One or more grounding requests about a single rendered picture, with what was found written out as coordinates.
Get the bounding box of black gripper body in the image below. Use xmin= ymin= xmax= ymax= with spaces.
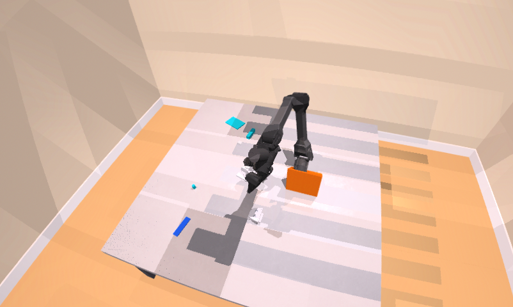
xmin=245 ymin=161 xmax=274 ymax=187

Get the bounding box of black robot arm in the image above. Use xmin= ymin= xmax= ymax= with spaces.
xmin=243 ymin=92 xmax=313 ymax=173

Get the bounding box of blue flat bar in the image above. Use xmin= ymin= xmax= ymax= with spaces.
xmin=173 ymin=217 xmax=190 ymax=237

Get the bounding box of cyan flat square plate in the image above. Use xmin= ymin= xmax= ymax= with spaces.
xmin=225 ymin=117 xmax=245 ymax=129

